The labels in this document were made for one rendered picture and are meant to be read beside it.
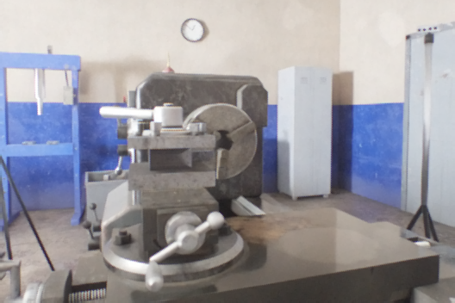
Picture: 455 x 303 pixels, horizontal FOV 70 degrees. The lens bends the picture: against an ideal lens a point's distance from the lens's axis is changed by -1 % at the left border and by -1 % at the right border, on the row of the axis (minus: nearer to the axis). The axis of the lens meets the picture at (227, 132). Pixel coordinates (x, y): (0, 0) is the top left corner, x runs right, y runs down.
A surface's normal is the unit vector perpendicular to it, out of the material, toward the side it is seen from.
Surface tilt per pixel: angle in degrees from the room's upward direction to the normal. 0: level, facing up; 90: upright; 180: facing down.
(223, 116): 90
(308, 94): 90
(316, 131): 90
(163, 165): 90
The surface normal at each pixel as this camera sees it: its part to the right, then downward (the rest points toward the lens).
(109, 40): 0.30, 0.05
